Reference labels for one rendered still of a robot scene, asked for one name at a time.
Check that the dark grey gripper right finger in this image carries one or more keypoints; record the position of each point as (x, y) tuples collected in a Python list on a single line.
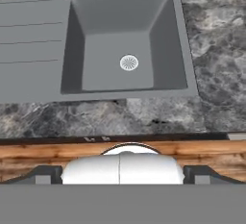
[(198, 172)]

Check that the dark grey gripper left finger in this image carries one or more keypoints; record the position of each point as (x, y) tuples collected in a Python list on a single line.
[(48, 173)]

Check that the dark grey sink with drainer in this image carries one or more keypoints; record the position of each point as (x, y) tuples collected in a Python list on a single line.
[(35, 74)]

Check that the white rounded object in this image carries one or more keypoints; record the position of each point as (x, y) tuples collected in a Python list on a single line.
[(121, 170)]

